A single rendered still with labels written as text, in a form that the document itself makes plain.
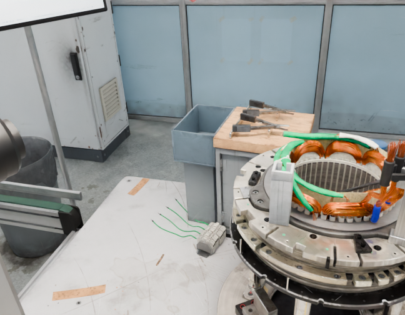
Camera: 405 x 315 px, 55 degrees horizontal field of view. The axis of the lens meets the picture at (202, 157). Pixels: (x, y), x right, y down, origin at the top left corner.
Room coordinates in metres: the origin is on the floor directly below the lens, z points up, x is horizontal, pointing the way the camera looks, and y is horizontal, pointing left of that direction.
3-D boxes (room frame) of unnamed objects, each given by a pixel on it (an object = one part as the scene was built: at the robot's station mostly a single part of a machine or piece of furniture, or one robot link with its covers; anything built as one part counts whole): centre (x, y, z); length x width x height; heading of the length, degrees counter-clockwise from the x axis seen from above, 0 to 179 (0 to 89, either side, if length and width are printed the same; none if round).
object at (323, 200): (0.45, -0.17, 1.13); 0.08 x 0.02 x 0.04; 68
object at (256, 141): (0.83, -0.15, 1.05); 0.20 x 0.19 x 0.02; 68
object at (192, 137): (0.89, -0.01, 0.92); 0.17 x 0.11 x 0.28; 158
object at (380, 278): (0.37, -0.23, 1.05); 0.02 x 0.02 x 0.01; 8
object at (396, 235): (0.39, -0.26, 1.15); 0.03 x 0.02 x 0.12; 60
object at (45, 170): (1.71, 0.94, 0.39); 0.39 x 0.39 x 0.35
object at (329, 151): (0.58, -0.24, 1.12); 0.06 x 0.02 x 0.04; 68
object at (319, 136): (0.59, -0.21, 1.15); 0.15 x 0.04 x 0.02; 68
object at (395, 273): (0.37, -0.25, 1.05); 0.02 x 0.02 x 0.01; 17
